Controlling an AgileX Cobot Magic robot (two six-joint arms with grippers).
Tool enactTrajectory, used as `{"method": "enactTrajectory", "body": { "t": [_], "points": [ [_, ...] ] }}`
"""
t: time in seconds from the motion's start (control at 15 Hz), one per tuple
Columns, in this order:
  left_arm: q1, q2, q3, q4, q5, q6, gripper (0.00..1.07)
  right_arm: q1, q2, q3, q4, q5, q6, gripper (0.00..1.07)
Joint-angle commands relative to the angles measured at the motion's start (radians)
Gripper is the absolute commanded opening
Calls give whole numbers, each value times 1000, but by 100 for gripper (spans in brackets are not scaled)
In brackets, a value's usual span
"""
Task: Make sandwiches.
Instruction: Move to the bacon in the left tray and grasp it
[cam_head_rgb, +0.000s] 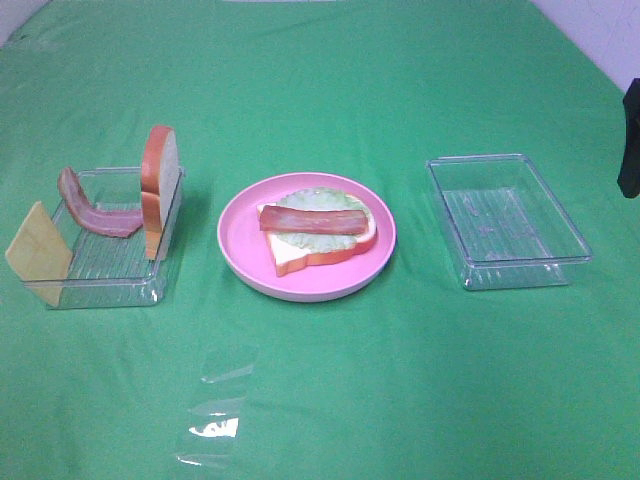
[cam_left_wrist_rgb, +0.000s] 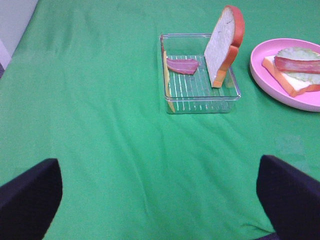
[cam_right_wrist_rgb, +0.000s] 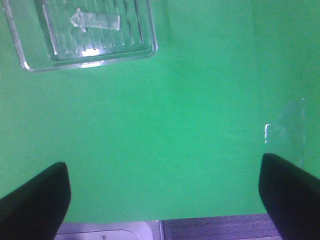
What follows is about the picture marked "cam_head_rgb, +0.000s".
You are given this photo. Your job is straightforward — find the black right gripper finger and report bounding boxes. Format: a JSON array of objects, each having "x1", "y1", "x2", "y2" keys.
[{"x1": 617, "y1": 77, "x2": 640, "y2": 198}]

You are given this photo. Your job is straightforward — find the green lettuce leaf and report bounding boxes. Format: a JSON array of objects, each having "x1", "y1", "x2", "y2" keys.
[{"x1": 258, "y1": 187, "x2": 377, "y2": 253}]

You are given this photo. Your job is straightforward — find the toast bread slice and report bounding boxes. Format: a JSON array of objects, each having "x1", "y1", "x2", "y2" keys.
[
  {"x1": 256, "y1": 193, "x2": 379, "y2": 279},
  {"x1": 140, "y1": 125, "x2": 179, "y2": 260}
]

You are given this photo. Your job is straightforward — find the bacon strip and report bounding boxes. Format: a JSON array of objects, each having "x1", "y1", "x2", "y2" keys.
[
  {"x1": 57, "y1": 167, "x2": 143, "y2": 238},
  {"x1": 259, "y1": 205, "x2": 372, "y2": 235}
]

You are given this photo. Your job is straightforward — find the right clear plastic tray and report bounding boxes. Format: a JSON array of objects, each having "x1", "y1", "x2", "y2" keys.
[{"x1": 426, "y1": 153, "x2": 592, "y2": 291}]

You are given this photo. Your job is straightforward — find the clear plastic tray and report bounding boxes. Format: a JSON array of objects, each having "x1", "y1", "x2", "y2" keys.
[
  {"x1": 20, "y1": 166, "x2": 186, "y2": 311},
  {"x1": 426, "y1": 153, "x2": 592, "y2": 291}
]

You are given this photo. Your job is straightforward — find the green tablecloth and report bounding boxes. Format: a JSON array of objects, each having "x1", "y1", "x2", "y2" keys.
[{"x1": 1, "y1": 1, "x2": 639, "y2": 479}]

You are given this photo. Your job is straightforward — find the pink round plate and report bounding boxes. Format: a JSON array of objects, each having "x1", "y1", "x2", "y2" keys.
[{"x1": 217, "y1": 172, "x2": 397, "y2": 302}]

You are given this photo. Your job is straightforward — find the clear plastic film sheet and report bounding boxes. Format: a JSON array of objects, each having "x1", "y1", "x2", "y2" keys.
[{"x1": 174, "y1": 344, "x2": 257, "y2": 479}]

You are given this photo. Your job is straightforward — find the left clear plastic tray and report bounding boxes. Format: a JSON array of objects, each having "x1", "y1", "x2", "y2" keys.
[{"x1": 20, "y1": 166, "x2": 186, "y2": 311}]

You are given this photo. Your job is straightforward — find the yellow cheese slice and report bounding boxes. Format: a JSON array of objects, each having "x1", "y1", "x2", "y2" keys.
[{"x1": 5, "y1": 201, "x2": 73, "y2": 308}]

